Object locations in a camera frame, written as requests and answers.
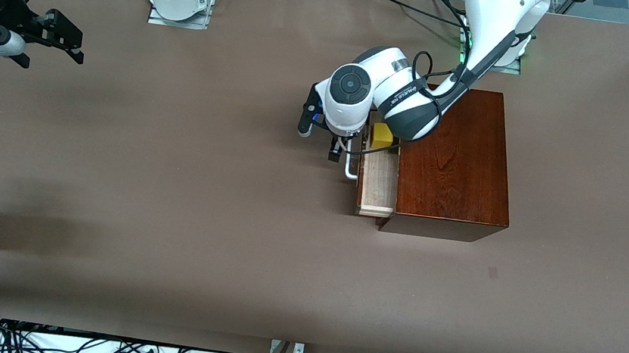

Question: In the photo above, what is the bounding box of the white drawer handle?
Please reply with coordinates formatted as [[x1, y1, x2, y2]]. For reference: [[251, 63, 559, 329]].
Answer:
[[343, 138, 363, 180]]

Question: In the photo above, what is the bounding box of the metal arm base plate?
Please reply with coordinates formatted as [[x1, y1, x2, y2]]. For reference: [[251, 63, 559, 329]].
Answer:
[[457, 27, 526, 76], [147, 0, 215, 32]]

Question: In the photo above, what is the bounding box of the yellow wooden cube block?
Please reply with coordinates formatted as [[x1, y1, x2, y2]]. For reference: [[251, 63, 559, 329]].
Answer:
[[370, 122, 396, 150]]

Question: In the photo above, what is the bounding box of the dark brown wooden cabinet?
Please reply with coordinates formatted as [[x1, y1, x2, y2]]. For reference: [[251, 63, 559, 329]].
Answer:
[[375, 79, 525, 248]]

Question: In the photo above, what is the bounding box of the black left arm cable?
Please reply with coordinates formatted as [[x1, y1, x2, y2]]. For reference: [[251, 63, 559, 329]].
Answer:
[[344, 43, 474, 168]]

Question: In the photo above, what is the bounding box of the light wood drawer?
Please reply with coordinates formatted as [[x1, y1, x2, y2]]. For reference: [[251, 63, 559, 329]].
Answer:
[[353, 111, 407, 219]]

